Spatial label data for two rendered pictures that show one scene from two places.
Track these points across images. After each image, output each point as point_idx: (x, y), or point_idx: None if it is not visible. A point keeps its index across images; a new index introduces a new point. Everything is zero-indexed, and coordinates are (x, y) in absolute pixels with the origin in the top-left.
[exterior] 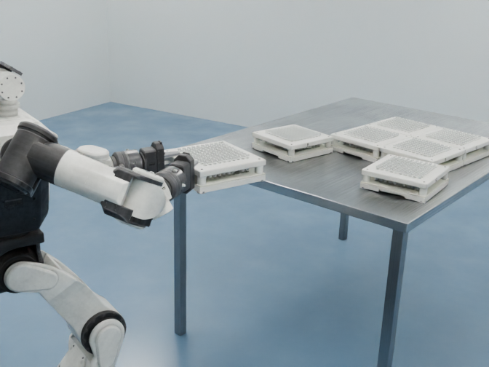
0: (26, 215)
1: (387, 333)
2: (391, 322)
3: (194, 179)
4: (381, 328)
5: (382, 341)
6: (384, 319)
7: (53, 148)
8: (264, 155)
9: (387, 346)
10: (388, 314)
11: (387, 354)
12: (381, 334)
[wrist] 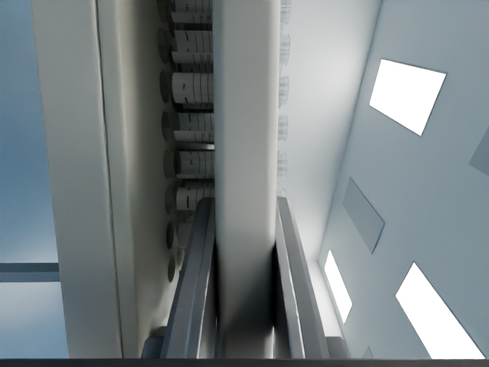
0: None
1: (27, 279)
2: (46, 282)
3: (152, 261)
4: (28, 272)
5: (12, 274)
6: (43, 274)
7: None
8: None
9: (9, 280)
10: (52, 277)
11: (0, 282)
12: (20, 273)
